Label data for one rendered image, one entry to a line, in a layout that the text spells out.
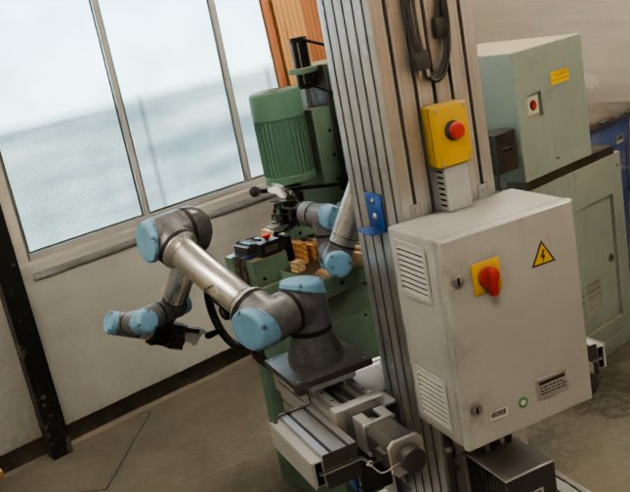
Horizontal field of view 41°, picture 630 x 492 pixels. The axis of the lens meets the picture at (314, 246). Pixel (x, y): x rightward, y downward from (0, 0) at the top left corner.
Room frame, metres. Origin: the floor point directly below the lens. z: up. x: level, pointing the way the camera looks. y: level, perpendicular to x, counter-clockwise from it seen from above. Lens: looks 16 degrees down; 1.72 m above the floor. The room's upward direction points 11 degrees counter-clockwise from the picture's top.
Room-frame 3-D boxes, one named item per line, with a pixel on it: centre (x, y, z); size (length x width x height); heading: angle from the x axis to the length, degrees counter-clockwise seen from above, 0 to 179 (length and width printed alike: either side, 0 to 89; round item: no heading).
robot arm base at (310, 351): (2.10, 0.05, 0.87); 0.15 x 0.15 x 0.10
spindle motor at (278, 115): (2.84, 0.04, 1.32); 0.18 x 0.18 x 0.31
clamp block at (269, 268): (2.73, 0.19, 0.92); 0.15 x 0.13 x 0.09; 34
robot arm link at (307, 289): (2.09, 0.06, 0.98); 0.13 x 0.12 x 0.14; 133
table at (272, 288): (2.77, 0.12, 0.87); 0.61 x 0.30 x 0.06; 34
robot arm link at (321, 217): (2.39, -0.05, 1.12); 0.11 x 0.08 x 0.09; 34
